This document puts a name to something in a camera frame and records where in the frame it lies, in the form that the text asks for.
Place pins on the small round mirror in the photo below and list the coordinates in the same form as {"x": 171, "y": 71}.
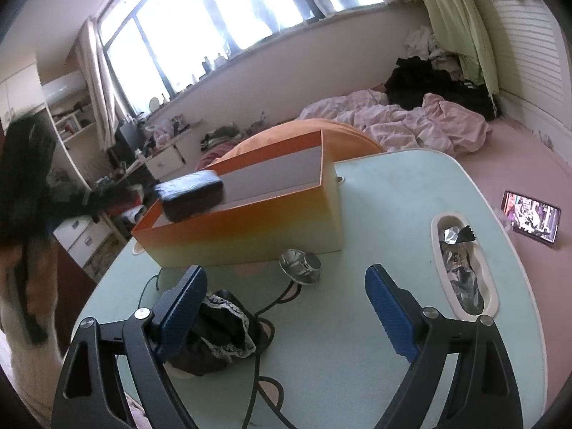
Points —
{"x": 154, "y": 103}

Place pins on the green cartoon desktop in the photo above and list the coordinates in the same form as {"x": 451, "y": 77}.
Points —
{"x": 348, "y": 348}

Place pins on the pink blanket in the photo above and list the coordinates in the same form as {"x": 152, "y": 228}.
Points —
{"x": 402, "y": 125}

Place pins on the black monitor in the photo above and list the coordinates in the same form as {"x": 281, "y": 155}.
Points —
{"x": 128, "y": 136}

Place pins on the person's left forearm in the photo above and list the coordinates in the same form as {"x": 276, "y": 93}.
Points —
{"x": 27, "y": 366}

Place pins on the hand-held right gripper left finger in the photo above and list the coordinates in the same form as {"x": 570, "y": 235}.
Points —
{"x": 178, "y": 317}

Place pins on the black silver candy wrapper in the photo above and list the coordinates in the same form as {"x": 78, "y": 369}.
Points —
{"x": 453, "y": 234}

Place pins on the black clothes pile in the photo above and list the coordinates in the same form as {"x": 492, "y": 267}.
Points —
{"x": 420, "y": 80}

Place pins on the white drawer cabinet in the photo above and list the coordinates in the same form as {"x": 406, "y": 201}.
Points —
{"x": 85, "y": 241}

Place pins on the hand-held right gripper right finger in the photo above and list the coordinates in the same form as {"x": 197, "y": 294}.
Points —
{"x": 388, "y": 317}

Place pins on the white wall shelf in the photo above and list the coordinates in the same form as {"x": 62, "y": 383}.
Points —
{"x": 67, "y": 94}

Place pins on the black lace garment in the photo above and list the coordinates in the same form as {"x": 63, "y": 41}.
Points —
{"x": 214, "y": 344}

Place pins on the red cardboard box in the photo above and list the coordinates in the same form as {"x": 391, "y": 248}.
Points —
{"x": 127, "y": 206}

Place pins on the white curtain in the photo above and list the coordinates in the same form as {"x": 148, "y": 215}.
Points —
{"x": 98, "y": 76}

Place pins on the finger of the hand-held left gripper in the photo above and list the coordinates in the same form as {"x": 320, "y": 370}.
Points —
{"x": 102, "y": 203}

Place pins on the striped dark clothes pile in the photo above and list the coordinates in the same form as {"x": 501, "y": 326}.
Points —
{"x": 221, "y": 136}

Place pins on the white desk with drawers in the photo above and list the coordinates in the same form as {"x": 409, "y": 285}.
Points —
{"x": 165, "y": 161}

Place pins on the crumpled silver foil wrapper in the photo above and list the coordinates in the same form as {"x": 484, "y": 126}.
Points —
{"x": 464, "y": 286}

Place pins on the orange gradient cardboard box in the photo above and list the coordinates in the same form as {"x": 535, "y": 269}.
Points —
{"x": 250, "y": 232}

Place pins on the smartphone with lit screen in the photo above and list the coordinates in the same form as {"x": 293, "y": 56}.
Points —
{"x": 531, "y": 216}

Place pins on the pale pink bag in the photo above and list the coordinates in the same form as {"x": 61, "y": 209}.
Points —
{"x": 161, "y": 133}

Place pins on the light green curtain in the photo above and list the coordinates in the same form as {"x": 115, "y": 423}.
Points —
{"x": 456, "y": 18}

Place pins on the round silver metal object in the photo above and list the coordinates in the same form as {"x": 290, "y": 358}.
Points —
{"x": 299, "y": 266}

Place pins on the dark blue rectangular case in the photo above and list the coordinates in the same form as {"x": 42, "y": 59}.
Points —
{"x": 192, "y": 199}

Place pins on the large window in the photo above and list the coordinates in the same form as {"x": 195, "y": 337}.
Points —
{"x": 178, "y": 22}

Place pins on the white louvered wardrobe doors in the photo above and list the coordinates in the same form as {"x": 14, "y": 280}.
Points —
{"x": 527, "y": 53}

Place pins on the white clothes pile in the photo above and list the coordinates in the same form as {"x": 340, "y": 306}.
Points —
{"x": 422, "y": 40}

